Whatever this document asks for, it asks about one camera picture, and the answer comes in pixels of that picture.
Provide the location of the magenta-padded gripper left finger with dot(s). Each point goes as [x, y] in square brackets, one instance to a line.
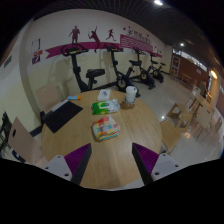
[78, 160]

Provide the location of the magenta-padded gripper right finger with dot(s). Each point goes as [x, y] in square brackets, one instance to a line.
[146, 160]

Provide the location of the colourful patchwork towel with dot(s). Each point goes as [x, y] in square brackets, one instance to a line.
[106, 128]

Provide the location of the black desk mat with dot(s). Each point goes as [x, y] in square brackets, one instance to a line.
[63, 115]

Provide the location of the brown tape roll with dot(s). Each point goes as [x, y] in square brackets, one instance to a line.
[127, 106]

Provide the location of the green wet wipes pack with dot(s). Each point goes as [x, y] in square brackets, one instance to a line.
[105, 107]

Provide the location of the blue and orange tube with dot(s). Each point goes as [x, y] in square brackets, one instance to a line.
[74, 98]

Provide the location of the white paper cup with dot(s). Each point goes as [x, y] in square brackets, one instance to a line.
[131, 94]

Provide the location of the plain wooden chair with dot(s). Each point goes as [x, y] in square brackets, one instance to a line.
[50, 98]

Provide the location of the small white box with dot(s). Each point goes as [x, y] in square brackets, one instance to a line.
[104, 94]

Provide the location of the black metal chair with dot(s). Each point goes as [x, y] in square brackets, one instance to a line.
[5, 128]

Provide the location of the black exercise bike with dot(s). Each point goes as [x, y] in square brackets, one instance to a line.
[78, 71]
[156, 71]
[115, 66]
[143, 75]

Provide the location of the group of wall posters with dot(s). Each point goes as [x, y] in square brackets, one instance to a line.
[36, 50]

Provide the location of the dark wall sign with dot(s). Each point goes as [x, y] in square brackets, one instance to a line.
[8, 61]

